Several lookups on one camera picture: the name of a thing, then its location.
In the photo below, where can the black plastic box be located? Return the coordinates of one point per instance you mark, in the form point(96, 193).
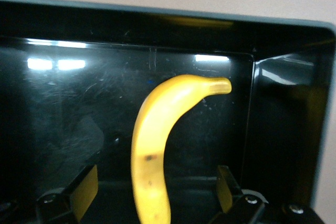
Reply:
point(65, 108)

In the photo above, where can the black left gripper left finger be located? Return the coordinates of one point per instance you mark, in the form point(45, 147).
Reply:
point(65, 205)

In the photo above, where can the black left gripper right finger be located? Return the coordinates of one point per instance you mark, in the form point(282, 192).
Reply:
point(236, 203)

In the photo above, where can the yellow banana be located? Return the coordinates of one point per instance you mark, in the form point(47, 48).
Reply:
point(149, 140)

